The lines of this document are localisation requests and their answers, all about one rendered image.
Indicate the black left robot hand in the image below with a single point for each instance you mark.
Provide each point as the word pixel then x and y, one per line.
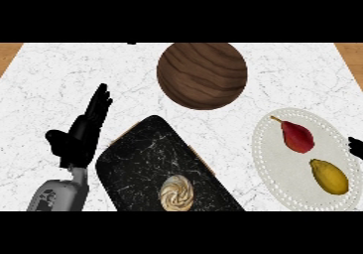
pixel 82 139

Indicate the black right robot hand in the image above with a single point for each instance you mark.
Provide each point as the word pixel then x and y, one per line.
pixel 359 150

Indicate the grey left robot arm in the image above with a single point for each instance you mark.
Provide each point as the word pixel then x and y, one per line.
pixel 63 195

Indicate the yellow lemon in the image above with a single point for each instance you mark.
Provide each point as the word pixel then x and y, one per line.
pixel 330 177

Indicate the white lace placemat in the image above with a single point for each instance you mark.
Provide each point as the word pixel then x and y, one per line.
pixel 299 162

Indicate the brown wooden bowl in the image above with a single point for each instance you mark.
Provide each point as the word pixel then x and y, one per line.
pixel 203 75

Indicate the red pear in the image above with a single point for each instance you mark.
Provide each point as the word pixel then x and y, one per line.
pixel 297 136

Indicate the black marble cutting board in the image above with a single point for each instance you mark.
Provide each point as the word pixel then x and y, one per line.
pixel 160 165

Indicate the cream swirl cupcake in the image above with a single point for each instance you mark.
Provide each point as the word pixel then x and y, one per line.
pixel 178 193

